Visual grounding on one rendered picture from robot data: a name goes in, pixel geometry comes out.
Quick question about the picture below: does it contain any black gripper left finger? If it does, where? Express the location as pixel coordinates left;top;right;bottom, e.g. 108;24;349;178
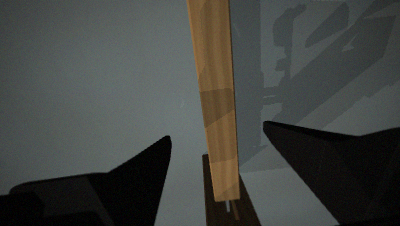
9;135;172;226

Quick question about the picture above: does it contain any wooden side rail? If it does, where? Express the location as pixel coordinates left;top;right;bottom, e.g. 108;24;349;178
186;0;241;212

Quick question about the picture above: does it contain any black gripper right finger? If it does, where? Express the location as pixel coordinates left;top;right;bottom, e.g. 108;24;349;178
263;121;400;225

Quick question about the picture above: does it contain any wooden post with slot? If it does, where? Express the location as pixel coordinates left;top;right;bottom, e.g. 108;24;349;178
202;154;261;226

